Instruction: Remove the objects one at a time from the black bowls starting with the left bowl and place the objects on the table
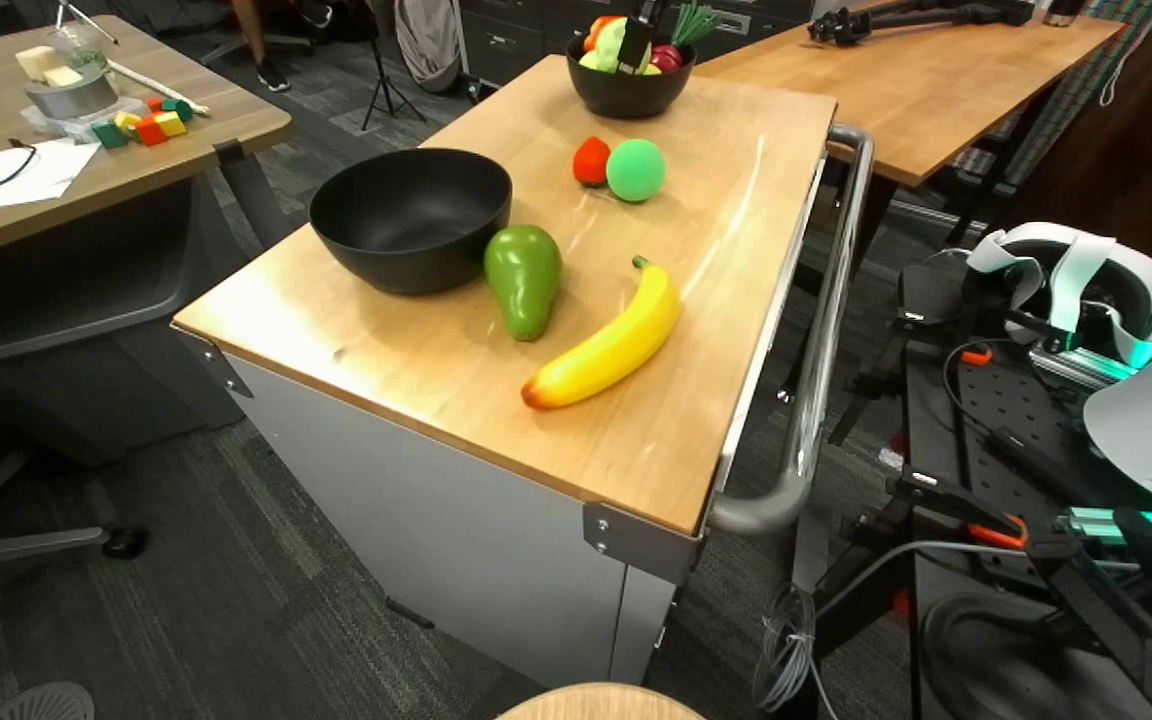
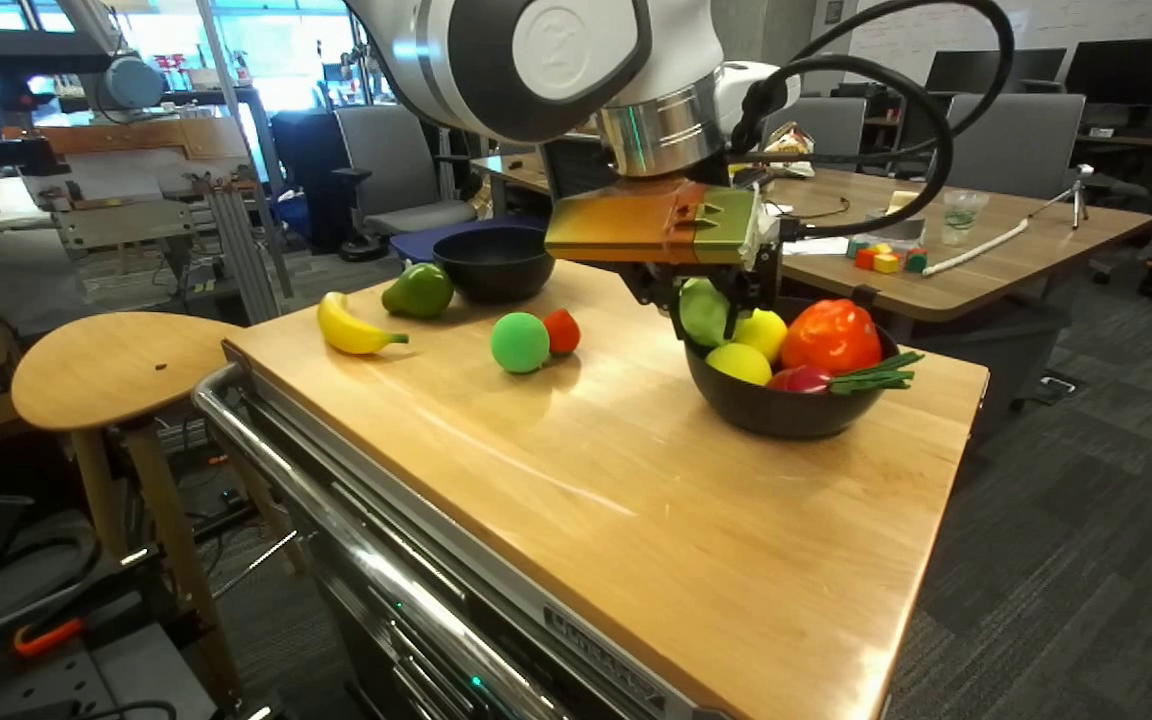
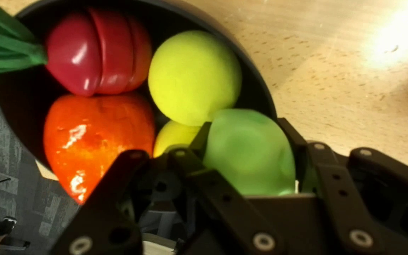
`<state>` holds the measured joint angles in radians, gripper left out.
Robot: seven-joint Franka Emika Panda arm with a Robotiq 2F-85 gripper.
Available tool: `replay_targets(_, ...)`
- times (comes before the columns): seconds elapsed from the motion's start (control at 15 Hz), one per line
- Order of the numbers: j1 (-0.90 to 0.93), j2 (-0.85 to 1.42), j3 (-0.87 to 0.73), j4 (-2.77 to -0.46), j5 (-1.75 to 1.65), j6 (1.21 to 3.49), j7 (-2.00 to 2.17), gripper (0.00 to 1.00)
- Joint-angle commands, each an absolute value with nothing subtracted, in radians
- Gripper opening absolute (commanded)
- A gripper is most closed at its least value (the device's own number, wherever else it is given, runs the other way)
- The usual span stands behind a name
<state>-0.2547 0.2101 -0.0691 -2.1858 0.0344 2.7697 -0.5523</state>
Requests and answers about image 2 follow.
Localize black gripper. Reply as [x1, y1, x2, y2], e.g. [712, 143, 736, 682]
[617, 252, 787, 344]

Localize small red toy fruit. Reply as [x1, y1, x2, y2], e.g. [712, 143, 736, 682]
[766, 348, 927, 401]

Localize red toy bell pepper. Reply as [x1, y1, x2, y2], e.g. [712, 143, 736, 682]
[776, 296, 886, 380]

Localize black bowl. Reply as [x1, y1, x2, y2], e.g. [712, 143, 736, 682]
[432, 216, 559, 310]
[680, 316, 905, 444]

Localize red toy strawberry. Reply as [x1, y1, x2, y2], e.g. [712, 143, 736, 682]
[538, 310, 582, 360]

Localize light green foam ball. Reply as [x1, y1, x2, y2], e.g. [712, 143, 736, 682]
[488, 310, 555, 380]

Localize green toy avocado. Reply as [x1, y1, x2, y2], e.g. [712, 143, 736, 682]
[379, 259, 454, 323]

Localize yellow toy banana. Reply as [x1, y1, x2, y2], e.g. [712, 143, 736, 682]
[314, 287, 416, 360]

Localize grey robot arm joint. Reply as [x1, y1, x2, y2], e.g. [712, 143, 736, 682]
[53, 0, 167, 112]

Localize white paper sheets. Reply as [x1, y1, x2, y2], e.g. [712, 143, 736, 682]
[776, 231, 859, 264]

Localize beige soft toy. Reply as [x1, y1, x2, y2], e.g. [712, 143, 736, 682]
[760, 128, 819, 179]

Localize coloured toy blocks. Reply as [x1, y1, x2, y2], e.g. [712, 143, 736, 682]
[848, 240, 927, 281]

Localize grey office chair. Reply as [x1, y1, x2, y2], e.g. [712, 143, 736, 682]
[946, 89, 1090, 204]
[787, 93, 871, 171]
[333, 101, 479, 250]

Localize clear plastic cup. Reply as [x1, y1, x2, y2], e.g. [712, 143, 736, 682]
[945, 190, 992, 246]

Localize thin white stick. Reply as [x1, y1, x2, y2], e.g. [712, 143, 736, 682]
[919, 216, 1074, 281]

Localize black computer monitor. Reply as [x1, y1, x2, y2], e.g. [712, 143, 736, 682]
[925, 45, 1070, 96]
[1063, 36, 1152, 112]

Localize long wooden conference table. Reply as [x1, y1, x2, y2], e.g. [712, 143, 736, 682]
[488, 147, 1152, 406]

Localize small silver tripod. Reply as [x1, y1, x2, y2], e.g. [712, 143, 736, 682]
[1063, 159, 1099, 231]

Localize black office chair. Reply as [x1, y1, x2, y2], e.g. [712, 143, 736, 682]
[267, 110, 371, 259]

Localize silver tool cart cabinet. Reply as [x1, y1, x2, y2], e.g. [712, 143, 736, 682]
[191, 360, 741, 720]

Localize thin silver metal rod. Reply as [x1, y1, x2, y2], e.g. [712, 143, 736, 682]
[207, 529, 305, 602]

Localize round wooden stool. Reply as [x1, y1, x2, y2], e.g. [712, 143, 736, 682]
[6, 310, 250, 703]

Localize black perforated breadboard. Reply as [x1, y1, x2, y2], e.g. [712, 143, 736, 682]
[0, 585, 228, 720]

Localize orange wrist camera block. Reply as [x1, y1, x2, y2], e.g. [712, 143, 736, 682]
[545, 176, 787, 271]

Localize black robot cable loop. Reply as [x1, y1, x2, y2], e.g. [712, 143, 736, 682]
[727, 0, 1017, 250]

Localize chrome cart handle bar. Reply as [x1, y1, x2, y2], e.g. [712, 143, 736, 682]
[191, 364, 570, 720]

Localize grey aluminium frame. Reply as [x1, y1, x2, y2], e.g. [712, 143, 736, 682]
[53, 163, 290, 323]

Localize orange clamp handle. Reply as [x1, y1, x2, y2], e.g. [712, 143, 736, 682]
[6, 612, 87, 665]

